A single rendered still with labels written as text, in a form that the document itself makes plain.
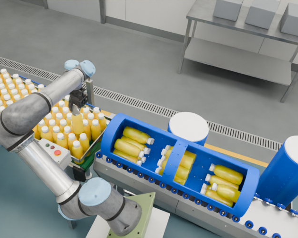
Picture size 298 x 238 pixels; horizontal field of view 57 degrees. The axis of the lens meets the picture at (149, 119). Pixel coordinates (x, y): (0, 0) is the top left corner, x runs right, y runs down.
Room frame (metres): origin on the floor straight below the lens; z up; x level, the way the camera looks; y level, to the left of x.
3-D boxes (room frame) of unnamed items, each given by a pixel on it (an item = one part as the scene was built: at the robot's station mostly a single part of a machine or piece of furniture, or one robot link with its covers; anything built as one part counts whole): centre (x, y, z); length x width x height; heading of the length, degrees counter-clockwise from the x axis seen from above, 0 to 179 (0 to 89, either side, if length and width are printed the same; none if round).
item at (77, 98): (1.12, 0.41, 1.37); 0.09 x 0.08 x 0.12; 69
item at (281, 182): (1.21, -1.07, 0.59); 0.28 x 0.28 x 0.88
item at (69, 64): (1.12, 0.42, 1.53); 0.09 x 0.08 x 0.11; 176
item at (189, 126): (1.31, -0.28, 1.03); 0.28 x 0.28 x 0.01
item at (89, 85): (1.59, 0.48, 0.55); 0.04 x 0.04 x 1.10; 69
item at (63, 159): (0.92, 0.55, 1.05); 0.20 x 0.10 x 0.10; 69
